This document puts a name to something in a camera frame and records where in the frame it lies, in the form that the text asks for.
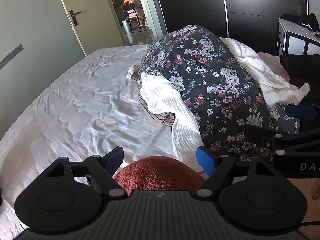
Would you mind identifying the bed with white sheet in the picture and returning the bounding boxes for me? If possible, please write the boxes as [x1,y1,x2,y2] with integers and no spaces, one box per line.
[0,44,290,230]

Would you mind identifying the dark floral pants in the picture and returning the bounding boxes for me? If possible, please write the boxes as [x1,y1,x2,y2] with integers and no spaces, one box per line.
[146,25,300,165]

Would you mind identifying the chair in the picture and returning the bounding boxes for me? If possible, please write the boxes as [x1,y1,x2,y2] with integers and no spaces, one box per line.
[122,4,140,28]

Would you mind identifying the black door handle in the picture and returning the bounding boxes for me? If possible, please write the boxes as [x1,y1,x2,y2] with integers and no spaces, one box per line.
[68,10,82,26]

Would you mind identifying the metal strip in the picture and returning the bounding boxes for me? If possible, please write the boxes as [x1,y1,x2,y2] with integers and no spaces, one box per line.
[0,44,23,70]

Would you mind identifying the person's right hand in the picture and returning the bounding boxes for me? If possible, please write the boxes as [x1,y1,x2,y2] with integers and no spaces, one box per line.
[310,179,320,202]

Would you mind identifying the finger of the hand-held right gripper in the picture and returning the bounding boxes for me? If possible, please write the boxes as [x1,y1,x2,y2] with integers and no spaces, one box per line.
[246,124,288,148]
[275,103,320,121]

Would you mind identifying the striped beige cloth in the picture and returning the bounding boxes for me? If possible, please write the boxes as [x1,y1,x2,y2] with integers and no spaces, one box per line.
[129,44,177,130]

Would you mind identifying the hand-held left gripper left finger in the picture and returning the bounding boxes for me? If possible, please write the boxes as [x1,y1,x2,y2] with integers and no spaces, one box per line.
[42,146,128,200]

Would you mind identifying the red terry cloth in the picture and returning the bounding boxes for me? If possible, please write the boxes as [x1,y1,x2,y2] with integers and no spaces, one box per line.
[114,156,207,197]

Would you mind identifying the white cabinet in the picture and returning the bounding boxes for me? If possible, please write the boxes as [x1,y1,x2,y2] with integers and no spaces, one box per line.
[276,17,320,55]

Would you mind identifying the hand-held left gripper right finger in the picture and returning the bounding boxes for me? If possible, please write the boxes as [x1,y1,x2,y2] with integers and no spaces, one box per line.
[195,145,277,199]

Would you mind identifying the white crinkled cloth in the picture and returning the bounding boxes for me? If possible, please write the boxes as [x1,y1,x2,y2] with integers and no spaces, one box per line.
[127,37,310,173]

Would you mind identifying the black cloth on cabinet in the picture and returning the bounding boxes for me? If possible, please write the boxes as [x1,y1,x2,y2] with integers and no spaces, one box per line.
[281,12,320,30]

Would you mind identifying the black wardrobe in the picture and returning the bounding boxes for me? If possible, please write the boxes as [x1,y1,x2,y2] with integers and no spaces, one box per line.
[152,0,308,40]

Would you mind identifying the black garment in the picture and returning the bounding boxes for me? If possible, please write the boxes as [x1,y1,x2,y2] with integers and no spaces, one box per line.
[279,54,320,105]

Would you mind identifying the grey door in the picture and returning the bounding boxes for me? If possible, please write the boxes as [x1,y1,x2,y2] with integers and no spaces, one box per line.
[0,0,87,140]

